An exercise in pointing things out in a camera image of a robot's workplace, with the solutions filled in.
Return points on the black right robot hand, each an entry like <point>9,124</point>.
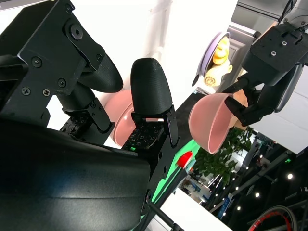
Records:
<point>60,180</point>

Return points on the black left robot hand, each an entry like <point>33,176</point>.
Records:
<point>255,110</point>

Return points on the pink plastic bowl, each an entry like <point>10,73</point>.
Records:
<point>204,120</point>
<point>121,131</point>
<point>115,101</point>

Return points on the green leafy plant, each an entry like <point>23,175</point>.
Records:
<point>221,163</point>

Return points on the yellow bread roll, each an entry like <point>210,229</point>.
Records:
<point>221,51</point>

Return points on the purple plate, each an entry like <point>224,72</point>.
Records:
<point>204,57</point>

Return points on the green cloth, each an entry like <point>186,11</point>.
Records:
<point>184,146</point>

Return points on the red round cap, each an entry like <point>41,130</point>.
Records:
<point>184,158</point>

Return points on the red rimmed wheel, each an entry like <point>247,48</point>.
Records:
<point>267,216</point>

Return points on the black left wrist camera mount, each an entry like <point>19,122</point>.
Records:
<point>272,55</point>

